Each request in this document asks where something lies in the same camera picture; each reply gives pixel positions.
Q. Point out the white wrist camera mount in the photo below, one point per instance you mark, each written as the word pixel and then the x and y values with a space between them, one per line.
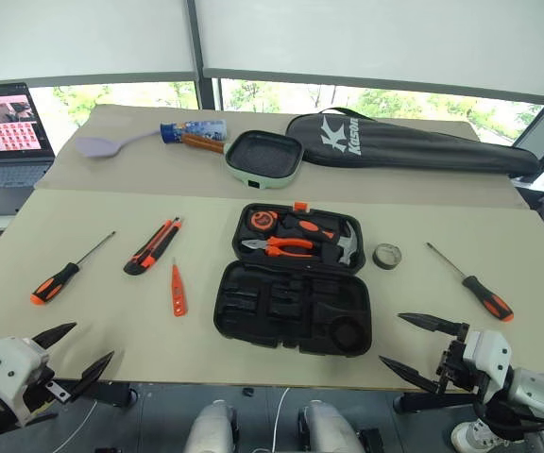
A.
pixel 10 368
pixel 487 354

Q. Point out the blue labelled bottle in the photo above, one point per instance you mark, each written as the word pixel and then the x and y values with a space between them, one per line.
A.
pixel 196 128

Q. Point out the orange voltage tester pen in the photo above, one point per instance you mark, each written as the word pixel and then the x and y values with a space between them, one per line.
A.
pixel 178 295

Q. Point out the orange black tape measure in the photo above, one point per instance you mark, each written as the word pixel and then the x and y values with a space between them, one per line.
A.
pixel 262 221

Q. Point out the small black floor piece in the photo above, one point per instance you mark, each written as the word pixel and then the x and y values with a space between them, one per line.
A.
pixel 248 391

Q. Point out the black electrical tape roll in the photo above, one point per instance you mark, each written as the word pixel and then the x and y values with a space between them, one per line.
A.
pixel 379 260

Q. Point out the orange black utility knife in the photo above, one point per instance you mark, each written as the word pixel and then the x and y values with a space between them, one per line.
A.
pixel 147 252

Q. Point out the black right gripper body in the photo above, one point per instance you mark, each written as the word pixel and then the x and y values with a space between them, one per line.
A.
pixel 451 365

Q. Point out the grey rounded right leg cover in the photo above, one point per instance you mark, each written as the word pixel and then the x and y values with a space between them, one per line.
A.
pixel 328 424

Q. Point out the black laptop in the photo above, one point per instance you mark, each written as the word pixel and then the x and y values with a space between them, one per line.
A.
pixel 7 122

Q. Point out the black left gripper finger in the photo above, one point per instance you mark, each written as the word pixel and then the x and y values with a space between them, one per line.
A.
pixel 55 335
pixel 90 377

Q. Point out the grey rounded left leg cover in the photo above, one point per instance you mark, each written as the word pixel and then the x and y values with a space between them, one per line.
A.
pixel 210 424

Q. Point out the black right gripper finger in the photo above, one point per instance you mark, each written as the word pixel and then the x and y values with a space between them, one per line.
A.
pixel 435 323
pixel 416 376

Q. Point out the black Kason racket bag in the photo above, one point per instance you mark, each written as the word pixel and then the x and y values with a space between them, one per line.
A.
pixel 395 146

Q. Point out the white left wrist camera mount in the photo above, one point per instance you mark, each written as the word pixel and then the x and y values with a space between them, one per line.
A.
pixel 10 368

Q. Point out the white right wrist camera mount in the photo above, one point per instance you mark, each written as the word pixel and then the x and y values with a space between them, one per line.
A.
pixel 487 354

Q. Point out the black plastic tool case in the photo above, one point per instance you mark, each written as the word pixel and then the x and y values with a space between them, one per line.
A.
pixel 300 328

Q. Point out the grey window pillar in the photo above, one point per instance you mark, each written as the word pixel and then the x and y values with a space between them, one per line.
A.
pixel 203 56

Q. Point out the grey rounded leg cover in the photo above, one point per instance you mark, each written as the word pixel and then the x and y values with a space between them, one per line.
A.
pixel 210 424
pixel 328 424

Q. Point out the white roller blind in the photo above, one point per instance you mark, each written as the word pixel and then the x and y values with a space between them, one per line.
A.
pixel 385 38
pixel 78 38

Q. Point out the green square frying pan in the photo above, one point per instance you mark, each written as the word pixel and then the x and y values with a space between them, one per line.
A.
pixel 265 158

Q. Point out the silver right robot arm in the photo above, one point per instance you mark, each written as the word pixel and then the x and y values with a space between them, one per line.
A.
pixel 541 389

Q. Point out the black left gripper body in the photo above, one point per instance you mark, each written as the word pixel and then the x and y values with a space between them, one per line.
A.
pixel 36 394

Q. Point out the black table foot bar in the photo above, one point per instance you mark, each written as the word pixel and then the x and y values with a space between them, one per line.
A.
pixel 432 403
pixel 107 394

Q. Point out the purple silicone spatula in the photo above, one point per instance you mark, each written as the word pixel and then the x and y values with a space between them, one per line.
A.
pixel 97 146

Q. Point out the white sneaker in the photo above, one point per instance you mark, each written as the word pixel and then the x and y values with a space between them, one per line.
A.
pixel 472 436

